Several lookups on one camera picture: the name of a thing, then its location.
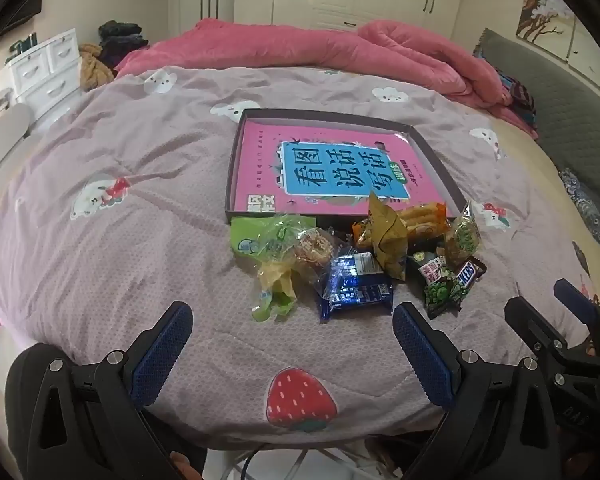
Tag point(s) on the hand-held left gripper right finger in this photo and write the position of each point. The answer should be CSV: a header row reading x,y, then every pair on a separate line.
x,y
422,355

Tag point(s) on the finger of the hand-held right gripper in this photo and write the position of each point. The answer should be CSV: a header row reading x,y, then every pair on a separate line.
x,y
530,325
575,300

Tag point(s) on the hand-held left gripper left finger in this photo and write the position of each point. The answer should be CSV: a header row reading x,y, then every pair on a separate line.
x,y
162,355

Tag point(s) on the black green pea packet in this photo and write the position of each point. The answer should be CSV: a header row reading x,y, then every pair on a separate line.
x,y
440,290

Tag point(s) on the brown chocolate bar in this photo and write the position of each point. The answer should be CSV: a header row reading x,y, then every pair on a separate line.
x,y
470,272

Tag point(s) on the blue cookie packet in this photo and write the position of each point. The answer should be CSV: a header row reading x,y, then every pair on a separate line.
x,y
355,280

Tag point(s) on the clear crispy snack packet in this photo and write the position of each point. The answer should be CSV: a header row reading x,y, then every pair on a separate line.
x,y
462,235

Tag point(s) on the yellow cartoon snack packet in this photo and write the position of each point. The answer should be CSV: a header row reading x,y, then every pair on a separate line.
x,y
387,240

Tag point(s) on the green yellow pickle packet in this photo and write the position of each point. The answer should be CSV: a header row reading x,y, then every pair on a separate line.
x,y
277,280

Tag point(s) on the orange rice cracker packet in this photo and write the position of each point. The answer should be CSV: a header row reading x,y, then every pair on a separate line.
x,y
425,217

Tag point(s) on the green label pastry packet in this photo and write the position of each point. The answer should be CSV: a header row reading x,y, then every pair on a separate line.
x,y
260,240

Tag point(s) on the clear brown pastry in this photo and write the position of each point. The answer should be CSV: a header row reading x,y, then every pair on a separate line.
x,y
315,247

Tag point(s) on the grey cardboard box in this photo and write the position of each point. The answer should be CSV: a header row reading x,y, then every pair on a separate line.
x,y
330,115

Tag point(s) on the blue patterned cloth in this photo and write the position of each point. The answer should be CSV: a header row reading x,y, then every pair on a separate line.
x,y
582,205

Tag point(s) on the mauve printed bed sheet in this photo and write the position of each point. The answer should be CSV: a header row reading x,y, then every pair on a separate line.
x,y
130,235

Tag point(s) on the beige mattress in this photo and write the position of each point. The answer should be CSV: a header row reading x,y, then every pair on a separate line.
x,y
540,180

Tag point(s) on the pink book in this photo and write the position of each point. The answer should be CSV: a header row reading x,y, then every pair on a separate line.
x,y
260,170

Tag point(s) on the grey quilted headboard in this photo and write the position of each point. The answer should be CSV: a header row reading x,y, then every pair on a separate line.
x,y
555,90

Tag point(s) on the striped colourful cloth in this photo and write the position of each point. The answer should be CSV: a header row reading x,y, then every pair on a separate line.
x,y
517,95

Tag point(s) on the brown plush blanket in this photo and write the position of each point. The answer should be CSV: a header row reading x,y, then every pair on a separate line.
x,y
92,67

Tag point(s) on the white drawer cabinet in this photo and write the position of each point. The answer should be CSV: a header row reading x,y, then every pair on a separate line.
x,y
45,67

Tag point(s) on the pile of dark clothes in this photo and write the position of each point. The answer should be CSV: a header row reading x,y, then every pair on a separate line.
x,y
120,40

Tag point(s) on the pink quilt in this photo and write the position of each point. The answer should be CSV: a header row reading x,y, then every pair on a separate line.
x,y
280,50

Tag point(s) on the dark green container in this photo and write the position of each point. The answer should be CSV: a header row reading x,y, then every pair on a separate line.
x,y
22,45

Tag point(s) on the wall painting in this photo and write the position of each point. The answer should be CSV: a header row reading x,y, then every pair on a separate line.
x,y
545,5

